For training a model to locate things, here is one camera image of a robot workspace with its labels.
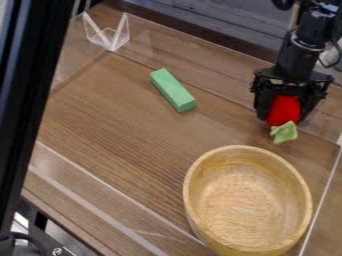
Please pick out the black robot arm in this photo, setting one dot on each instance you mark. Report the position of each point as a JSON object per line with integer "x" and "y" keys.
{"x": 310, "y": 43}

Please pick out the red plush strawberry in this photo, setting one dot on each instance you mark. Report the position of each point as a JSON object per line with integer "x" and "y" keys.
{"x": 284, "y": 118}

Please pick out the wooden bowl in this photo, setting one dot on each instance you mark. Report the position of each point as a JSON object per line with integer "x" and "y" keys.
{"x": 247, "y": 202}

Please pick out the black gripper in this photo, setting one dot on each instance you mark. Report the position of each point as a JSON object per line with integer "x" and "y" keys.
{"x": 270, "y": 82}

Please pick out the clear acrylic corner bracket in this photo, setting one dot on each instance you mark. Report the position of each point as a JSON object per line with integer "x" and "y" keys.
{"x": 109, "y": 38}

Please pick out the green rectangular block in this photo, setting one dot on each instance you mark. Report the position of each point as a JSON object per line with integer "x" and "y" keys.
{"x": 173, "y": 90}

